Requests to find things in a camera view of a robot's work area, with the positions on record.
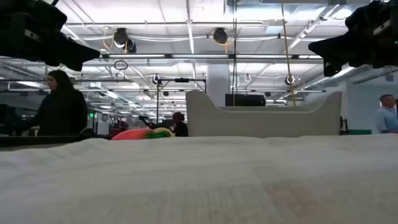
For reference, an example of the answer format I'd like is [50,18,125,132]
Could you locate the long black cable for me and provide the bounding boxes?
[231,0,239,106]

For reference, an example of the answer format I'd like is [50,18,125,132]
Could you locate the black computer box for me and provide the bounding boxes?
[225,93,267,107]

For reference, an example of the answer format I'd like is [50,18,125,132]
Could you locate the person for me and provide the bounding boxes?
[12,69,89,137]
[375,94,398,134]
[172,111,189,138]

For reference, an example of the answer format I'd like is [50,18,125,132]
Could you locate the grey tupperware container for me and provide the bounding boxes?
[185,90,342,139]

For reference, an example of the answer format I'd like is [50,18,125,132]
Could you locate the black hanging cable loop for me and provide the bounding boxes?
[113,59,129,71]

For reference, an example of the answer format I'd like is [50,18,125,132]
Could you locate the orange toy carrot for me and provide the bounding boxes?
[111,128,170,141]

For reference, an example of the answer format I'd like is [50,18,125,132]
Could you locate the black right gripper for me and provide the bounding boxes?
[308,0,398,78]

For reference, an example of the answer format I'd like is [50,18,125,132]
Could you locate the yellow cable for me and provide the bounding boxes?
[280,0,297,107]

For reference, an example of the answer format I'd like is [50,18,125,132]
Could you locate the red equipment cart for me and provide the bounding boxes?
[110,119,130,134]

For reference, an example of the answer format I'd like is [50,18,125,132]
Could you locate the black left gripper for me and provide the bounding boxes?
[0,0,101,72]

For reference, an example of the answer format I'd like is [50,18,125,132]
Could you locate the black metal stand frame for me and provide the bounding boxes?
[156,78,207,125]

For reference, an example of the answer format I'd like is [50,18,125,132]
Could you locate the green bin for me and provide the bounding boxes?
[347,129,373,136]

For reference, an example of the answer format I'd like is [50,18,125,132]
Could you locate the white checked cloth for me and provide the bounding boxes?
[0,133,398,224]

